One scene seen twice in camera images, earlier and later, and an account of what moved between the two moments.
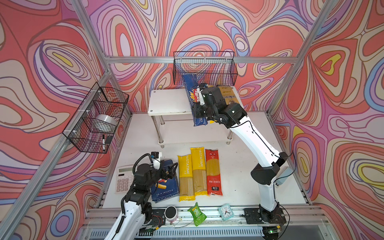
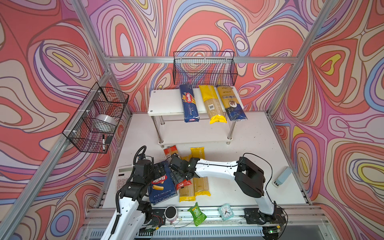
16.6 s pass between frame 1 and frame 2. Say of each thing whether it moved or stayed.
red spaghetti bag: moved
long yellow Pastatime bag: stayed
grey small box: stayed
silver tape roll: stayed
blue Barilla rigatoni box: stayed
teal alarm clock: stayed
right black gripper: moved
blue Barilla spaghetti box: moved
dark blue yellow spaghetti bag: stayed
